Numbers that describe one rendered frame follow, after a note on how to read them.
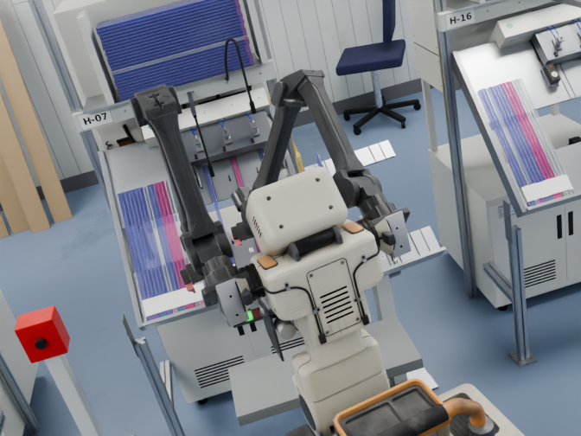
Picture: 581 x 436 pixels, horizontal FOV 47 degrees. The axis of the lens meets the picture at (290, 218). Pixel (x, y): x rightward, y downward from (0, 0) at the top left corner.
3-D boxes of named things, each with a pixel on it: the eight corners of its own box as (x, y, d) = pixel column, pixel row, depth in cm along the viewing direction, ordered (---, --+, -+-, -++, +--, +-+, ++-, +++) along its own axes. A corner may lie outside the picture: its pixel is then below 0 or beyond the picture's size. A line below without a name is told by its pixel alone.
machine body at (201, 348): (341, 368, 302) (313, 253, 273) (190, 414, 297) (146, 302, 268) (309, 291, 359) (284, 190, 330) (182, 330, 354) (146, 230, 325)
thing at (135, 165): (291, 184, 258) (291, 179, 253) (124, 233, 253) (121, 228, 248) (268, 111, 269) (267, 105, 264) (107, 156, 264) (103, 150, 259)
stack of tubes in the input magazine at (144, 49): (255, 64, 250) (237, -9, 237) (120, 101, 246) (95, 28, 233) (251, 57, 261) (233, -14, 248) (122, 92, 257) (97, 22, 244)
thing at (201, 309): (322, 277, 246) (322, 272, 239) (147, 330, 241) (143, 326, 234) (321, 273, 246) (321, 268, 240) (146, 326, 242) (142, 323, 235)
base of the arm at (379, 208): (368, 227, 163) (411, 210, 166) (353, 201, 166) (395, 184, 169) (363, 243, 171) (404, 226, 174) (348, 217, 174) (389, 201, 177)
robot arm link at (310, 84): (294, 55, 182) (322, 58, 188) (270, 86, 192) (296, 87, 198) (359, 198, 168) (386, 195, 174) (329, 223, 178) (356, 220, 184)
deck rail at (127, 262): (147, 329, 241) (143, 326, 235) (142, 330, 241) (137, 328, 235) (107, 157, 264) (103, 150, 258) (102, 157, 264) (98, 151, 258)
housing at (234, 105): (271, 121, 268) (269, 104, 255) (152, 155, 265) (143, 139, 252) (265, 104, 271) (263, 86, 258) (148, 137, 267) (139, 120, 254)
